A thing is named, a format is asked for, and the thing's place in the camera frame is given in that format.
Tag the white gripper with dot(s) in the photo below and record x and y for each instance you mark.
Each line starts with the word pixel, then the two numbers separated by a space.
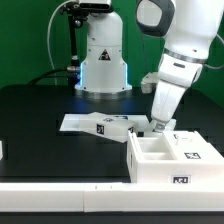
pixel 166 99

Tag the white cabinet door panel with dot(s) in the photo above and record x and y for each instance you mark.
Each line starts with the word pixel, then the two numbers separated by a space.
pixel 191 147

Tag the white cabinet body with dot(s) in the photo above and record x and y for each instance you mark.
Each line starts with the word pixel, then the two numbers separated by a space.
pixel 149 161

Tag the small white cabinet panel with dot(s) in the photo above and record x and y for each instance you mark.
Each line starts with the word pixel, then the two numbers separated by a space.
pixel 170 126

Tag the white cabinet top block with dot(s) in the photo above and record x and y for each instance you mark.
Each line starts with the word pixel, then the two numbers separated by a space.
pixel 107 126

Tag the white front fence bar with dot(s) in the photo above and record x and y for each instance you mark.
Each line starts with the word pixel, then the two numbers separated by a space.
pixel 110 197

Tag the white left edge block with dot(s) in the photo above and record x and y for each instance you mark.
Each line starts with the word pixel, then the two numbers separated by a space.
pixel 1 150

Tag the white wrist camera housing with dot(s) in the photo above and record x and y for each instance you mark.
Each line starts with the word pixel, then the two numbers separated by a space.
pixel 149 82

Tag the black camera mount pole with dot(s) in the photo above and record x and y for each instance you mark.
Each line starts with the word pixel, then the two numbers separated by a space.
pixel 76 17

